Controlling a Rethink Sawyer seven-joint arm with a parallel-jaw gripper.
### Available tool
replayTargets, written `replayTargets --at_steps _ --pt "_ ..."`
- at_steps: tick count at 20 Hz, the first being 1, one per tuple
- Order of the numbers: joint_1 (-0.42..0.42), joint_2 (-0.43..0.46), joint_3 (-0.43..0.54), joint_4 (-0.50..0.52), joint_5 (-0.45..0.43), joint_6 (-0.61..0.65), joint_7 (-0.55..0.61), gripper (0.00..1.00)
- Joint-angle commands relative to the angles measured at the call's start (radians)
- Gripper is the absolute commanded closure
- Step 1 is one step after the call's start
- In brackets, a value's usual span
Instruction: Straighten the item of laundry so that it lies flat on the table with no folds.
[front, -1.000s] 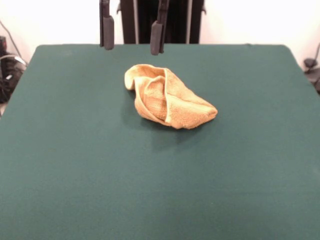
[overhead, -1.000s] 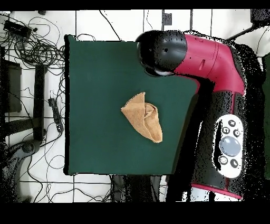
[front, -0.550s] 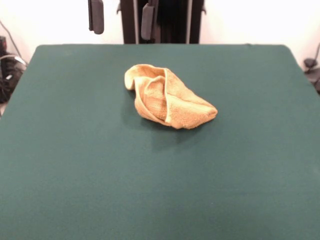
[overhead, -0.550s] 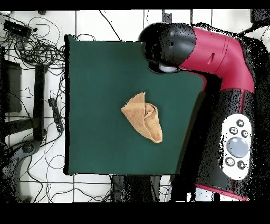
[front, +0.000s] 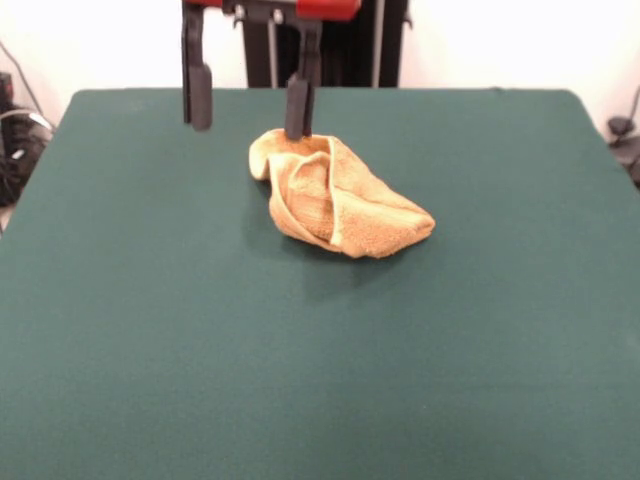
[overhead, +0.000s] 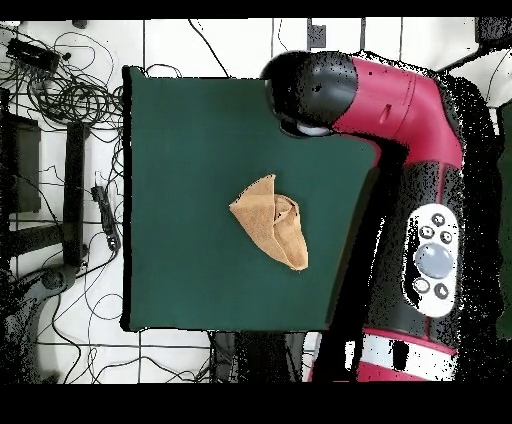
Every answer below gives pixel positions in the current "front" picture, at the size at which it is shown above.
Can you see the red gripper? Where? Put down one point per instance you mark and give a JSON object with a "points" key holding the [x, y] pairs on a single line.
{"points": [[310, 7]]}

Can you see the tan terry towel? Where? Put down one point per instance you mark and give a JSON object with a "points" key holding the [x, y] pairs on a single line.
{"points": [[360, 200]]}

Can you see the dark grey power adapter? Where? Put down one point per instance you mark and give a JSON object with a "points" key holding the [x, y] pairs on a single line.
{"points": [[620, 125]]}

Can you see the black electronics box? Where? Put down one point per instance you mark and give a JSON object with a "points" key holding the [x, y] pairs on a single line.
{"points": [[5, 90]]}

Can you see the dark green table cloth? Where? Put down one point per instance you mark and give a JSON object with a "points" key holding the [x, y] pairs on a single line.
{"points": [[150, 325]]}

